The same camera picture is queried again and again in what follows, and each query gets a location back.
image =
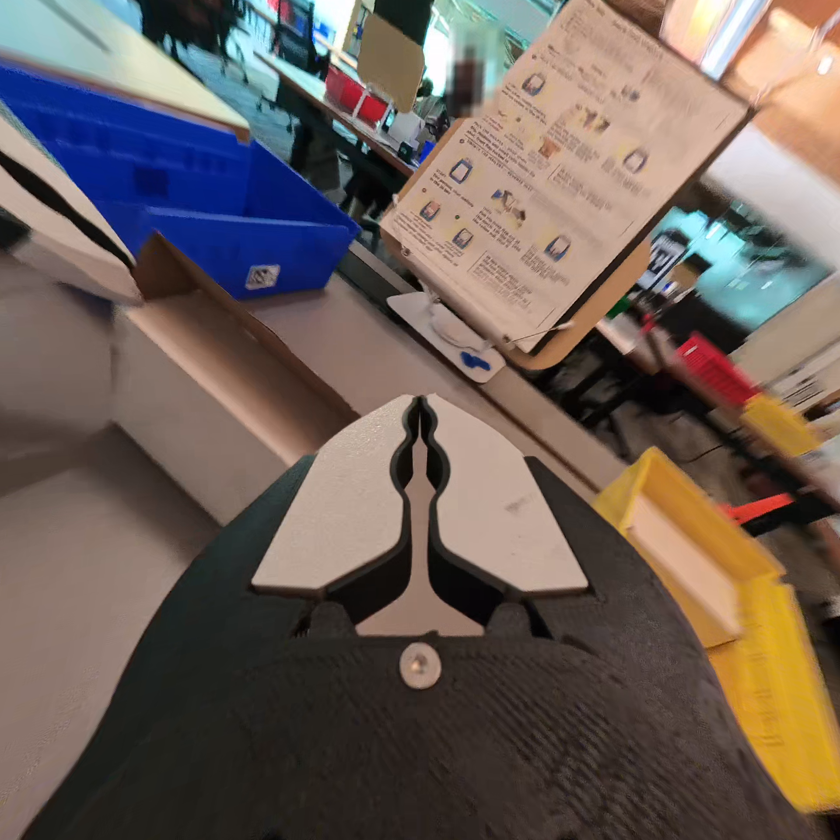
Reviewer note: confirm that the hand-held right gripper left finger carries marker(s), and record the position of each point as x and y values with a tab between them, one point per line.
341	518

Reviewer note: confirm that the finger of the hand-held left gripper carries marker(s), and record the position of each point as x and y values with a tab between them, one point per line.
72	249
39	172

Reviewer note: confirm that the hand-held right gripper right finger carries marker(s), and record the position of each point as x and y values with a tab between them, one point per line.
499	518

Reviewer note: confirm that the blue plastic bin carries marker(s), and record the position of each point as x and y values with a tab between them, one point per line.
197	177

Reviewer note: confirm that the white cardboard box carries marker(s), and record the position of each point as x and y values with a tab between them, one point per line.
689	571
216	407

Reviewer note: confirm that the yellow plastic bin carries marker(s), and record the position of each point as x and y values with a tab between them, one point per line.
774	689

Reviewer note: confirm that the background wooden table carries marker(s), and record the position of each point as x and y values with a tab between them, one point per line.
98	65

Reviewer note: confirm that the small blue clip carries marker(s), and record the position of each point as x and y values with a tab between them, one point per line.
474	359

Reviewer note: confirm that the white board stand base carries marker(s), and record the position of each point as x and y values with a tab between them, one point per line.
426	321

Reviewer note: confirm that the red plastic basket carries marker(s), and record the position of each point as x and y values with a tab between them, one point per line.
718	371

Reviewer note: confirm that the small yellow bin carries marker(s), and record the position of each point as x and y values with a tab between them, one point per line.
781	426

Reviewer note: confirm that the red plastic bin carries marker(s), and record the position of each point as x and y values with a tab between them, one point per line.
354	98

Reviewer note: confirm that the printed instruction board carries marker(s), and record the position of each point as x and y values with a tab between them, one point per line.
564	197

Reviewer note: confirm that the brown cardboard sheet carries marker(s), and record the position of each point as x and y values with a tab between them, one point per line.
390	62

